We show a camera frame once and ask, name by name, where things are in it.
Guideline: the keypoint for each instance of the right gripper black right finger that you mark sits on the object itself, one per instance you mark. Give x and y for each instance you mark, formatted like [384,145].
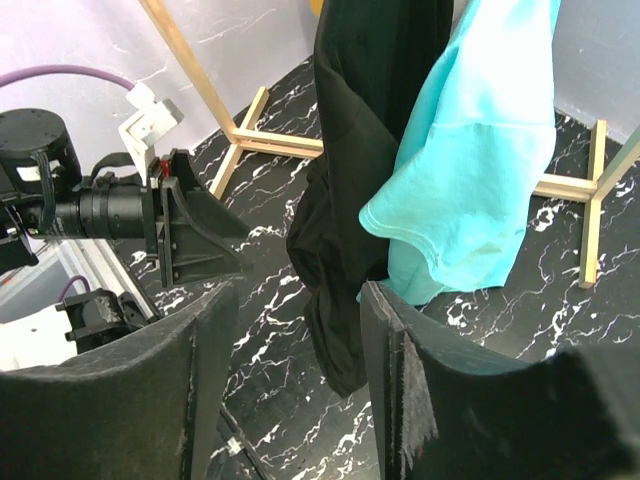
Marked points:
[445,407]

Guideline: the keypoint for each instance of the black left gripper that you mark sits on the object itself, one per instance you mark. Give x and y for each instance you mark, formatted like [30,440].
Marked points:
[193,240]

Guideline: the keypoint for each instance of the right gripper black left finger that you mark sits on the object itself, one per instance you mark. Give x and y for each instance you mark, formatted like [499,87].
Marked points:
[142,407]

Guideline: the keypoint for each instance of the black printed t-shirt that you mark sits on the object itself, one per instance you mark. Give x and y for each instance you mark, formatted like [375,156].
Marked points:
[370,60]

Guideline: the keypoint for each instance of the teal t-shirt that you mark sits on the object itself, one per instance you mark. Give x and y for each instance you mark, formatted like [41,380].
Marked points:
[479,138]

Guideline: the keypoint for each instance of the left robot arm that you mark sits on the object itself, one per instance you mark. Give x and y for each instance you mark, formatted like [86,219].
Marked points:
[38,163]

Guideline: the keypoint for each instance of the wooden clothes rack frame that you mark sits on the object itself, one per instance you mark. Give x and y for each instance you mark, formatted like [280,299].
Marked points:
[602,177]

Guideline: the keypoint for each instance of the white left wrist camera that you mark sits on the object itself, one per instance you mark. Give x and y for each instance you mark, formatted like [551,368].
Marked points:
[150,122]

